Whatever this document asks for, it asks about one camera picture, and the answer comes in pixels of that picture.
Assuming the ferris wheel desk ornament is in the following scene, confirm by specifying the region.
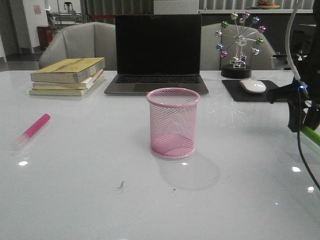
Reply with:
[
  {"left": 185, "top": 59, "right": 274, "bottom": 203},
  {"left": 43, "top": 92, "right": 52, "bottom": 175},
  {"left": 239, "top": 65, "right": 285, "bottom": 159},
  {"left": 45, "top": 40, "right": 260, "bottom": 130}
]
[{"left": 215, "top": 11, "right": 267, "bottom": 79}]

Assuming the middle cream book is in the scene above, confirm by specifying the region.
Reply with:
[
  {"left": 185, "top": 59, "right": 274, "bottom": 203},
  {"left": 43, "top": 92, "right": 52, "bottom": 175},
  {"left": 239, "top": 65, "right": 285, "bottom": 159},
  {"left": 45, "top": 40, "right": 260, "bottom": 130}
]
[{"left": 32, "top": 69, "right": 104, "bottom": 90}]

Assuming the bottom yellow book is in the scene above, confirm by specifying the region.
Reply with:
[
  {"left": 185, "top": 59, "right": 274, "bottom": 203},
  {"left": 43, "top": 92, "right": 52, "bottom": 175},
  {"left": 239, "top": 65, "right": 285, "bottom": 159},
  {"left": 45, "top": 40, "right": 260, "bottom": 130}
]
[{"left": 28, "top": 77, "right": 101, "bottom": 97}]

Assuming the right grey armchair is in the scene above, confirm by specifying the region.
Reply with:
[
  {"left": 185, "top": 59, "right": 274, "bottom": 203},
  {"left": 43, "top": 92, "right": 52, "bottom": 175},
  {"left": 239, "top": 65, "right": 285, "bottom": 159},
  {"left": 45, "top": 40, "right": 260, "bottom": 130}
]
[{"left": 200, "top": 23, "right": 276, "bottom": 71}]

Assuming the green highlighter pen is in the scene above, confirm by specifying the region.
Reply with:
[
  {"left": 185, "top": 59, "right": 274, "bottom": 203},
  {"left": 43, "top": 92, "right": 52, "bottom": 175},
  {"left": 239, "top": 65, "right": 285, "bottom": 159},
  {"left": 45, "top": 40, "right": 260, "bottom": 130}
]
[{"left": 300, "top": 125, "right": 320, "bottom": 146}]

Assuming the white cable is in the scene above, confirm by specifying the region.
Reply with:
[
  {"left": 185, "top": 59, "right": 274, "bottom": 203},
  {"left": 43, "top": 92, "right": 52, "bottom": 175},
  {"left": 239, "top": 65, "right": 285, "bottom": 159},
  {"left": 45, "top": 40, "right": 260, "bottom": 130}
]
[{"left": 285, "top": 0, "right": 301, "bottom": 81}]

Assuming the grey armchair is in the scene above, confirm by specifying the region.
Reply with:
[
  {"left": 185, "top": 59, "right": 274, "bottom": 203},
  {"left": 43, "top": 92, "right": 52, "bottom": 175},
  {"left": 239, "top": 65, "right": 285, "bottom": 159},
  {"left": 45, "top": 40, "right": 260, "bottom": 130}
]
[
  {"left": 200, "top": 23, "right": 276, "bottom": 71},
  {"left": 39, "top": 22, "right": 117, "bottom": 71}
]

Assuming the black mouse pad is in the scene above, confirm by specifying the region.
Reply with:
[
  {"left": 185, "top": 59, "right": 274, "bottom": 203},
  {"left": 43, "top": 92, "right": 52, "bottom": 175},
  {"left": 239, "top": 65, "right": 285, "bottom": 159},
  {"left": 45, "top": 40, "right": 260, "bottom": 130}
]
[{"left": 222, "top": 79, "right": 278, "bottom": 103}]

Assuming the pink highlighter pen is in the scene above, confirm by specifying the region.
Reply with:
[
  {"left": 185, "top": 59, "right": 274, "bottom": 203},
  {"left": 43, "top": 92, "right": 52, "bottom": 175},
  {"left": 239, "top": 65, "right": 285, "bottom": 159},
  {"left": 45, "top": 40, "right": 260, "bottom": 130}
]
[{"left": 12, "top": 113, "right": 51, "bottom": 151}]

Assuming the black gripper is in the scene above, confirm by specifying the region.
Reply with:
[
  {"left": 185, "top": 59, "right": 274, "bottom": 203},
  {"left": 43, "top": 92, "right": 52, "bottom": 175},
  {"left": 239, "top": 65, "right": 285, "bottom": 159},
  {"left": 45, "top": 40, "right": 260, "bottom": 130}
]
[{"left": 266, "top": 52, "right": 320, "bottom": 132}]

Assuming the yellow book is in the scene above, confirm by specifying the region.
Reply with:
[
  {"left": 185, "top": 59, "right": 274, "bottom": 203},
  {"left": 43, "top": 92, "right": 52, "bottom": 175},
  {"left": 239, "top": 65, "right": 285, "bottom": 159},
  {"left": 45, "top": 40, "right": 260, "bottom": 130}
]
[
  {"left": 30, "top": 57, "right": 105, "bottom": 84},
  {"left": 28, "top": 77, "right": 101, "bottom": 97}
]

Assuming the black cable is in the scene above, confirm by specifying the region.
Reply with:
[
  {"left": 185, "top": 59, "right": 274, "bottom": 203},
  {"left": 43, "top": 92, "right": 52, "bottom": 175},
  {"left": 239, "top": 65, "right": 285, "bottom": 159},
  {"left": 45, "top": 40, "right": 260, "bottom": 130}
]
[{"left": 296, "top": 86, "right": 320, "bottom": 191}]

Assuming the pink mesh pen holder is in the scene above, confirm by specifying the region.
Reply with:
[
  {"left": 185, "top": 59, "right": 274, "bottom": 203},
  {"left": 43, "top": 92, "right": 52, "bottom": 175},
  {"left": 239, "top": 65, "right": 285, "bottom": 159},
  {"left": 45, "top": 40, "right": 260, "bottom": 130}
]
[{"left": 146, "top": 87, "right": 201, "bottom": 159}]

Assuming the white computer mouse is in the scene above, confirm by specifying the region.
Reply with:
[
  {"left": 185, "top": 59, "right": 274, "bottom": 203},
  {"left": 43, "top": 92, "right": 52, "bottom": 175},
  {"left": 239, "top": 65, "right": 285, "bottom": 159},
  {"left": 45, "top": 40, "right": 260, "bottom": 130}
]
[{"left": 239, "top": 79, "right": 267, "bottom": 94}]

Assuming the left grey armchair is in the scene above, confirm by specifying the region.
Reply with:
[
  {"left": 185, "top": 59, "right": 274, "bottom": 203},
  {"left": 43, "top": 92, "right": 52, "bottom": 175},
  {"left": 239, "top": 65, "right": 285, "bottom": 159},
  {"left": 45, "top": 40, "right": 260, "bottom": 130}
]
[{"left": 39, "top": 22, "right": 117, "bottom": 71}]

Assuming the dark grey open laptop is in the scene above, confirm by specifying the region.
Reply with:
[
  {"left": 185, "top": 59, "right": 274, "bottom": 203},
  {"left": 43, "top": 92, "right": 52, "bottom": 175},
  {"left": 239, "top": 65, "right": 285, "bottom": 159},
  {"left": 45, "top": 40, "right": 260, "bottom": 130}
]
[{"left": 104, "top": 14, "right": 209, "bottom": 95}]

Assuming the red bin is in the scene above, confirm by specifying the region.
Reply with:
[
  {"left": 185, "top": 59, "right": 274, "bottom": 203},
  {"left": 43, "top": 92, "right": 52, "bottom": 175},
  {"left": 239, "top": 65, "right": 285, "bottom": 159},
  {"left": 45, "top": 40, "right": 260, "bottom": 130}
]
[{"left": 37, "top": 25, "right": 53, "bottom": 51}]

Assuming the fruit bowl on counter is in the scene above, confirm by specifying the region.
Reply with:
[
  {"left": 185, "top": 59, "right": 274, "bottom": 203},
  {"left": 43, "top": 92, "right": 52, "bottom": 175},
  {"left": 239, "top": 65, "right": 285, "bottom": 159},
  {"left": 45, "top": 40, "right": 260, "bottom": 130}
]
[{"left": 256, "top": 0, "right": 280, "bottom": 10}]

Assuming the top yellow book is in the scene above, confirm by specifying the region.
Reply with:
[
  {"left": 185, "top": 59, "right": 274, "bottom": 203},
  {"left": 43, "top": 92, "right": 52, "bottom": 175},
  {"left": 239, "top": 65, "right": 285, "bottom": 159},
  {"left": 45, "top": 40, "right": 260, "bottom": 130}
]
[{"left": 30, "top": 57, "right": 105, "bottom": 84}]

